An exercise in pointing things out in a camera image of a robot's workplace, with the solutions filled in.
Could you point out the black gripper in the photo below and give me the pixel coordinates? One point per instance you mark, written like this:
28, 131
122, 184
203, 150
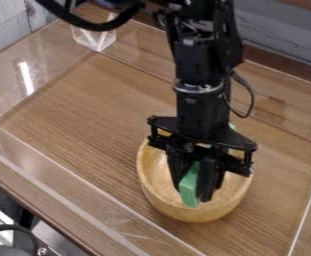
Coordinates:
202, 124

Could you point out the green rectangular block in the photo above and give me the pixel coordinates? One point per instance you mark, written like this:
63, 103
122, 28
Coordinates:
188, 184

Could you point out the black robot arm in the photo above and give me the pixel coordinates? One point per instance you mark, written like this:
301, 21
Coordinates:
205, 42

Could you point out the brown wooden bowl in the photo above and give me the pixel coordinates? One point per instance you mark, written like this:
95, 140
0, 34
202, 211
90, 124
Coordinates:
164, 197

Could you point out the clear acrylic tray enclosure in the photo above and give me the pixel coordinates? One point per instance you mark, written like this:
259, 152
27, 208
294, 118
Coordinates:
74, 111

